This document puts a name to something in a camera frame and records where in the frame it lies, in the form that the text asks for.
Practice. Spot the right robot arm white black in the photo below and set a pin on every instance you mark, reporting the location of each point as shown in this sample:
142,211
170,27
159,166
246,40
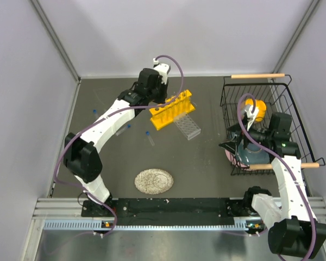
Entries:
293,229

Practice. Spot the clear acrylic tube rack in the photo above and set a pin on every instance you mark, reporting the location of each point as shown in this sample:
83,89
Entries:
187,126

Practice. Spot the speckled ceramic plate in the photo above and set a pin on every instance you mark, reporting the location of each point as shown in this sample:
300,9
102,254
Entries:
153,181

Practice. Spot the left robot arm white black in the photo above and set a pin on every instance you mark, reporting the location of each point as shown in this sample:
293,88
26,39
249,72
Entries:
82,158

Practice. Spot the yellow test tube rack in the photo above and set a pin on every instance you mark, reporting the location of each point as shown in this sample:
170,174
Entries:
163,116

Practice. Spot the pink plate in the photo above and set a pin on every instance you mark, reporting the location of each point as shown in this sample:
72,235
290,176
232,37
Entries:
229,159

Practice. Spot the black wire basket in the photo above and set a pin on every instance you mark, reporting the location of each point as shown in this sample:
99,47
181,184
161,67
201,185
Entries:
288,95

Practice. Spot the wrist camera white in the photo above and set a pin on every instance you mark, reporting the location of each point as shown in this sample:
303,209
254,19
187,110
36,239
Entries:
250,113
162,69

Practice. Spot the blue ceramic plate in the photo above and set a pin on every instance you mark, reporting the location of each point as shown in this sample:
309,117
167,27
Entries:
251,154

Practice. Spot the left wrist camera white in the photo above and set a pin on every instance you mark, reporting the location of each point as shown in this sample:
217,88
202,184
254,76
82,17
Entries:
162,69

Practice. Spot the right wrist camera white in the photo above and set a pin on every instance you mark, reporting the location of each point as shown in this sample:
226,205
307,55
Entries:
250,113

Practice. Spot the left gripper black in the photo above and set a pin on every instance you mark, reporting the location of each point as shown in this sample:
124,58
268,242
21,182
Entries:
163,87

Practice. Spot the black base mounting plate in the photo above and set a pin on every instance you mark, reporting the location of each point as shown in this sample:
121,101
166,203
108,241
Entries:
177,211

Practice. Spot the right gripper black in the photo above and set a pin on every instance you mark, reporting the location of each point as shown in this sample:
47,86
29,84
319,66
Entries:
230,145

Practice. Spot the grey cable duct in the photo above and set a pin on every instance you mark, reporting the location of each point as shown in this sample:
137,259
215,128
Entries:
103,224

